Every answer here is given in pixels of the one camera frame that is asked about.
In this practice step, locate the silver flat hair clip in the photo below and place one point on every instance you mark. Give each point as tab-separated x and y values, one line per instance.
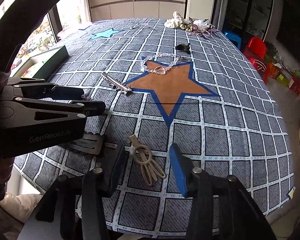
90	144

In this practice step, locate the black small hair claw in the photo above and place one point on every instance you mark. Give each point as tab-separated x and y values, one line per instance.
183	47

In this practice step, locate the white low cabinet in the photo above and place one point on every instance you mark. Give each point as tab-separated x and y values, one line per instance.
121	9

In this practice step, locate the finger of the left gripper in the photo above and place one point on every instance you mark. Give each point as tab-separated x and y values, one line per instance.
88	108
32	88

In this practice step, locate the blue grid star tablecloth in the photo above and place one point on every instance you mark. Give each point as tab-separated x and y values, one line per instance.
239	131

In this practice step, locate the white shallow tray box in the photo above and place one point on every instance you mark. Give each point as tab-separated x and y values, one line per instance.
42	65

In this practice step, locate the beige bow hair clip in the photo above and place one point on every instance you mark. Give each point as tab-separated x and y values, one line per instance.
143	156

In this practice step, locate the blue plastic stool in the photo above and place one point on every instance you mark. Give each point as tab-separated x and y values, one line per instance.
234	38

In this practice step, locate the white fabric scrunchie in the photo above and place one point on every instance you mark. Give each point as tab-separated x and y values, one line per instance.
175	22

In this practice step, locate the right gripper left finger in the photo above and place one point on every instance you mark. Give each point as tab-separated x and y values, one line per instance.
111	164

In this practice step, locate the pile of mixed jewelry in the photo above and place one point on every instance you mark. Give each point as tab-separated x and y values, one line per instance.
202	28

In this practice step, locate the silver metal hair clip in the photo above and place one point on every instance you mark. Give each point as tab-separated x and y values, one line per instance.
118	86

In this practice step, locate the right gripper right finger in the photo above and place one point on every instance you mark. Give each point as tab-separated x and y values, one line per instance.
182	168

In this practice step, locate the pink plastic basin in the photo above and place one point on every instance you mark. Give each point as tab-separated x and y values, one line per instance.
70	32

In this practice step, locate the red plastic stool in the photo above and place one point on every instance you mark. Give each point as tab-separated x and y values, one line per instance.
255	52

